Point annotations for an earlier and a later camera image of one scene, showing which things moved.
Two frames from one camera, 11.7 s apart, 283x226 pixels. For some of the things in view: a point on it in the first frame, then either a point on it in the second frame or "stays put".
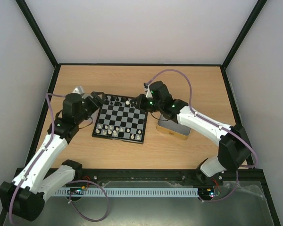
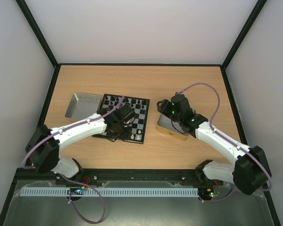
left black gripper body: (91, 109) -> (120, 133)
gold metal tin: (171, 128) stays put
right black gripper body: (141, 102) -> (164, 108)
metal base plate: (243, 204) stays put
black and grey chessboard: (118, 120) stays put
